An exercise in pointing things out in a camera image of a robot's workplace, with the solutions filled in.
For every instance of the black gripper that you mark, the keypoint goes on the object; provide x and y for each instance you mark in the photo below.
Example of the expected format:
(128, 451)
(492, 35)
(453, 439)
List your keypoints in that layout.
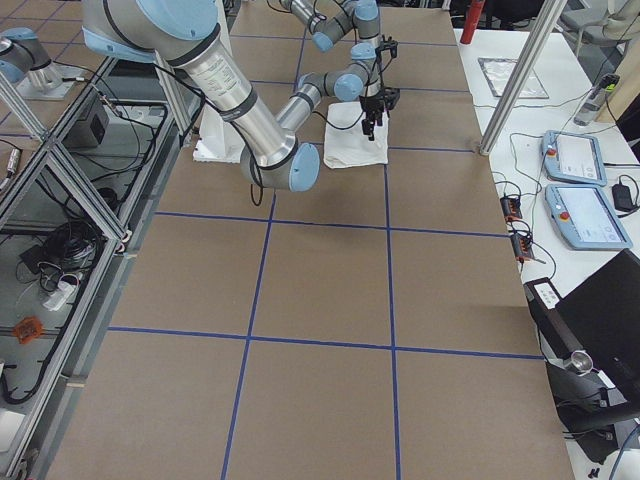
(371, 106)

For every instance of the white long-sleeve printed shirt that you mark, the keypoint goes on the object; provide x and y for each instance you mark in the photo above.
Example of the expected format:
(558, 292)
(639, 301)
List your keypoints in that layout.
(349, 147)

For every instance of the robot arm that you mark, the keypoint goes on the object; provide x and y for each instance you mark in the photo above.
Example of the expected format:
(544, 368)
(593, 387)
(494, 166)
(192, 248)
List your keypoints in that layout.
(187, 35)
(361, 16)

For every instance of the black framed white board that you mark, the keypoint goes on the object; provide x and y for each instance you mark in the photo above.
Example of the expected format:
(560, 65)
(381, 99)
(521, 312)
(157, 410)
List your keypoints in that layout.
(497, 73)

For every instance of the red cylinder bottle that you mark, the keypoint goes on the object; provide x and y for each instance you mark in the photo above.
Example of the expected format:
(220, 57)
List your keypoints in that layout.
(472, 19)

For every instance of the blue teach pendant far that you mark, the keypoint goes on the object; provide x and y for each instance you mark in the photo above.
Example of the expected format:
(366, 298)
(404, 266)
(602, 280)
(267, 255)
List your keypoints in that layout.
(573, 158)

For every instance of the blue teach pendant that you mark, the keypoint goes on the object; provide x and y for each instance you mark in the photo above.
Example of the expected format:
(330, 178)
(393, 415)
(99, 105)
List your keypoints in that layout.
(585, 219)
(573, 158)

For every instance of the blue teach pendant near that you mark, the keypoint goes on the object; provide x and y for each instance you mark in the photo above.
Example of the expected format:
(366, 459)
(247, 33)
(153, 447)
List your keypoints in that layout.
(585, 219)

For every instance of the black power adapter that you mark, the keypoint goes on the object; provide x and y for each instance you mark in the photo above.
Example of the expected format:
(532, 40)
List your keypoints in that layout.
(622, 198)

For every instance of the black laptop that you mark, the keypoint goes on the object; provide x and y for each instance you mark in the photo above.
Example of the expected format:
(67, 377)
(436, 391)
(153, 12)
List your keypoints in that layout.
(593, 333)

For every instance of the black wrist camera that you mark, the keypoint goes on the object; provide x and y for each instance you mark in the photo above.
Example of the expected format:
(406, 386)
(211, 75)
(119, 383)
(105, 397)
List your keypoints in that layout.
(390, 97)
(386, 44)

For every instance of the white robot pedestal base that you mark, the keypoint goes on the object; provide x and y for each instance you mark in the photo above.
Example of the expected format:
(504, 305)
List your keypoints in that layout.
(218, 140)

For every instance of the grey aluminium frame post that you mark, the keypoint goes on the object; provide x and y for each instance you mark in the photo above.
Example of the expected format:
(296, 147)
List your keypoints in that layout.
(537, 38)

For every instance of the aluminium frame rack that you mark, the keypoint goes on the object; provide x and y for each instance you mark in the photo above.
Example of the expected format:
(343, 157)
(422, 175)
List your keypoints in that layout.
(79, 191)

